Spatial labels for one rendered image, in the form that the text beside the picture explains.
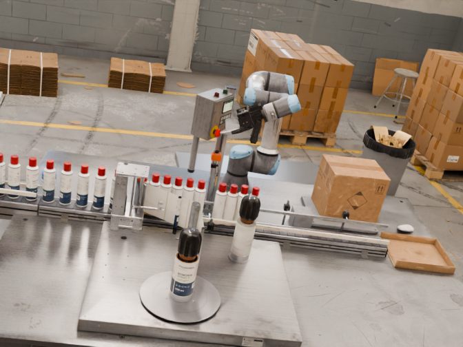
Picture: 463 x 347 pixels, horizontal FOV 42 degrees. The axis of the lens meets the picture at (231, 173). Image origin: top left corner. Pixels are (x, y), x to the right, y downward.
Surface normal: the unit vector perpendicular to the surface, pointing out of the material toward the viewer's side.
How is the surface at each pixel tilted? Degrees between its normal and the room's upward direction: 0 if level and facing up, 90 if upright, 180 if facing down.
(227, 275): 0
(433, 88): 89
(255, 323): 0
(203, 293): 0
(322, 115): 89
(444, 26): 90
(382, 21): 90
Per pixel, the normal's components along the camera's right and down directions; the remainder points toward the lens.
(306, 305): 0.18, -0.89
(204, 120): -0.51, 0.29
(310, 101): 0.23, 0.48
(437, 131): -0.96, -0.05
